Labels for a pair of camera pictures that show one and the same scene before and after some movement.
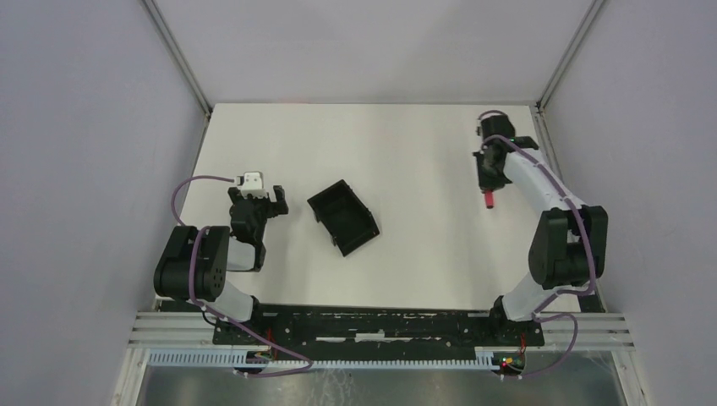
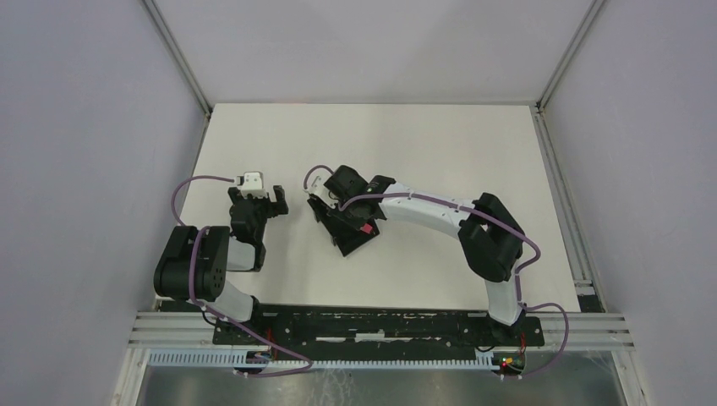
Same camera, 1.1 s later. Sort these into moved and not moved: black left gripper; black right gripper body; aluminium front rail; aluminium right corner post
Moved: black right gripper body
Not moved: aluminium right corner post; aluminium front rail; black left gripper
